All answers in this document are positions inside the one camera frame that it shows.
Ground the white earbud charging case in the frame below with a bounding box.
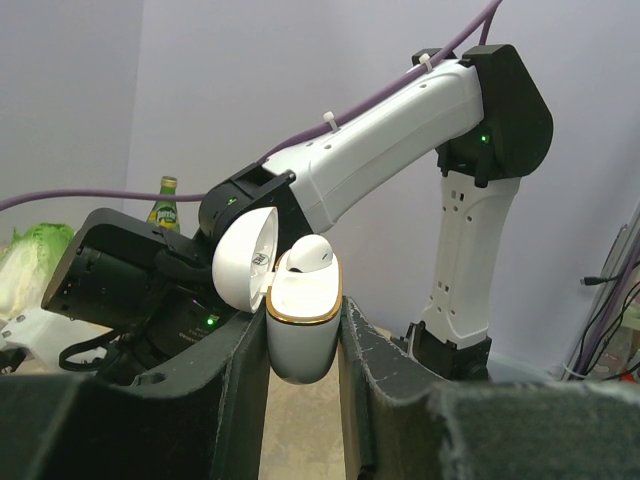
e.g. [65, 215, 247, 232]
[212, 207, 343, 384]

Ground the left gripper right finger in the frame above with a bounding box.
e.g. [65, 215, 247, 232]
[338, 298, 639, 479]

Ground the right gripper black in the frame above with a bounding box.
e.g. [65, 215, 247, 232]
[41, 208, 236, 380]

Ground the green glass bottle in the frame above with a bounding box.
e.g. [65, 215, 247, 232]
[146, 176, 181, 233]

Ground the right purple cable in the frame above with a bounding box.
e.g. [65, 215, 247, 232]
[0, 0, 505, 212]

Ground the green toy napa cabbage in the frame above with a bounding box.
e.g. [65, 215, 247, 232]
[1, 223, 75, 323]

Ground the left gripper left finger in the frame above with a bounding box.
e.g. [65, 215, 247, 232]
[1, 312, 270, 479]

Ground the white stem earbud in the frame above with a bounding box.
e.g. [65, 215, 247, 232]
[286, 234, 334, 273]

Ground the background cables right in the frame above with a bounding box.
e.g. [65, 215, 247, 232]
[564, 244, 640, 381]

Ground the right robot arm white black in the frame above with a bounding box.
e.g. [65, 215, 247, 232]
[42, 44, 553, 385]

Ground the aluminium frame rail right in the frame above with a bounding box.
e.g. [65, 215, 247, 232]
[597, 204, 640, 341]

